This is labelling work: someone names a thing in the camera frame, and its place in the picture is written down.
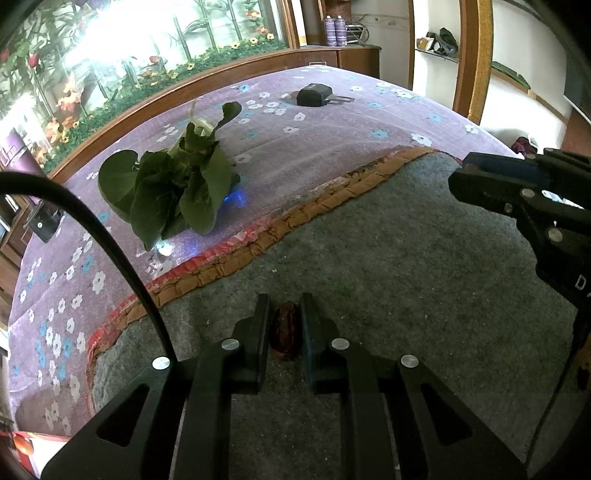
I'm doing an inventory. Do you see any black mug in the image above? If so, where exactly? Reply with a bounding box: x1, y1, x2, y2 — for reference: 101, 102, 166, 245
26, 204, 62, 243

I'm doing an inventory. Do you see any purple spray can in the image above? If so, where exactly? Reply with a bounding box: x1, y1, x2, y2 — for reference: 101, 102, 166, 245
324, 15, 338, 47
335, 15, 348, 47

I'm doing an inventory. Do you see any purple floral tablecloth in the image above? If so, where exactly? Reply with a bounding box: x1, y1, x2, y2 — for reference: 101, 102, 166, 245
8, 65, 509, 436

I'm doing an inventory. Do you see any red gift box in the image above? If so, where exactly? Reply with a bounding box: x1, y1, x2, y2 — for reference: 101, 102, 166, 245
1, 431, 70, 478

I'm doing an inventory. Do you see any green leafy vegetable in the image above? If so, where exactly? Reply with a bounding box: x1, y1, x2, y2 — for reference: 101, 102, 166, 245
97, 102, 242, 251

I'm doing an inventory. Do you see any grey felt mat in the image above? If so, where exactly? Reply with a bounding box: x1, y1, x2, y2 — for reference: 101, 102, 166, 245
89, 150, 583, 480

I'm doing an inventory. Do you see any dark red date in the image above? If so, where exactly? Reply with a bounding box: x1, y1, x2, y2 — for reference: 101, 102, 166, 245
270, 301, 304, 361

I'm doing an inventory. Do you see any black cable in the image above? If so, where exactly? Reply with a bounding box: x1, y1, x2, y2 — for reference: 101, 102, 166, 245
0, 171, 180, 363

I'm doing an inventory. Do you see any small black device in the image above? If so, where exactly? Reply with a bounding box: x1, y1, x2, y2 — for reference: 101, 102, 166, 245
295, 83, 355, 107

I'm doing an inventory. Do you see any purple thermos bottle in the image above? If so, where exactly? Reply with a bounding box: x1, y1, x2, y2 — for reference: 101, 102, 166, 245
1, 129, 45, 177

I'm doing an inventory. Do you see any floral landscape screen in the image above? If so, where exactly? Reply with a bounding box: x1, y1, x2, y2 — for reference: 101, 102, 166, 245
1, 1, 296, 173

